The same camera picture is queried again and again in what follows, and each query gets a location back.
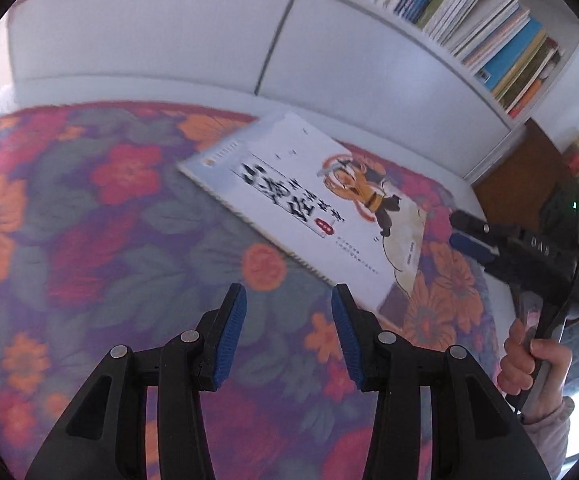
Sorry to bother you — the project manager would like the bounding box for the pink sleeved right forearm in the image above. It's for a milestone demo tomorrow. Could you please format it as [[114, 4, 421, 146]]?
[[521, 396, 575, 479]]

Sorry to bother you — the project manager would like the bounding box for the brown wooden cabinet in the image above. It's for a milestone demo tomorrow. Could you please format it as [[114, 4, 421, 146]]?
[[474, 119, 579, 231]]

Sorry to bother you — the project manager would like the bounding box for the white bookshelf cabinet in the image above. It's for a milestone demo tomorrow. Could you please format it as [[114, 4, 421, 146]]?
[[6, 0, 526, 181]]

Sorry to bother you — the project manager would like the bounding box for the floral patterned mat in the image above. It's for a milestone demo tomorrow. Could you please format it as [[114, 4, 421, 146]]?
[[0, 100, 501, 480]]

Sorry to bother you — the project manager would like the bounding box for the white monkey king cover book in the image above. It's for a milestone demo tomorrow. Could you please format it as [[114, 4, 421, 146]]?
[[178, 113, 427, 312]]

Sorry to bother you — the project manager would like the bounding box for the person's right hand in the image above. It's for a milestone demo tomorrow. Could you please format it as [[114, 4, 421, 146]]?
[[497, 320, 573, 424]]

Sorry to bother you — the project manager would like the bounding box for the row of shelved books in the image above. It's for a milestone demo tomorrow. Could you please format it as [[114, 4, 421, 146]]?
[[363, 0, 579, 118]]

